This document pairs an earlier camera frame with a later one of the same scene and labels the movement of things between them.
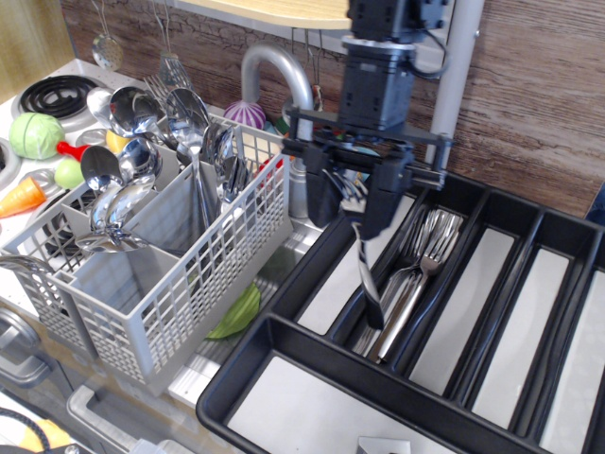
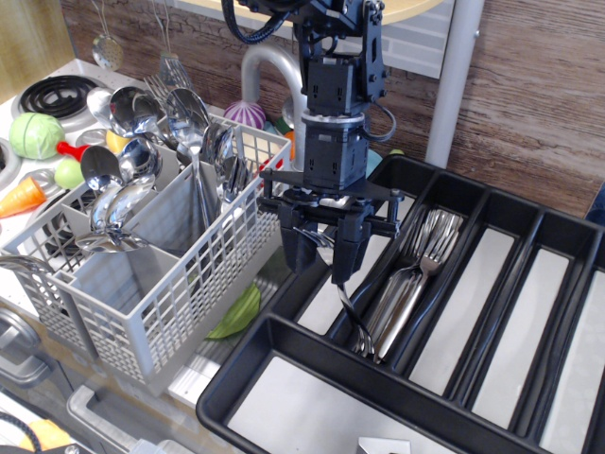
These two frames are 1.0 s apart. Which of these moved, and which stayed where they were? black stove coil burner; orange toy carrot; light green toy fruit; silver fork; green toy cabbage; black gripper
Moved: black gripper; silver fork
Stayed: black stove coil burner; light green toy fruit; green toy cabbage; orange toy carrot
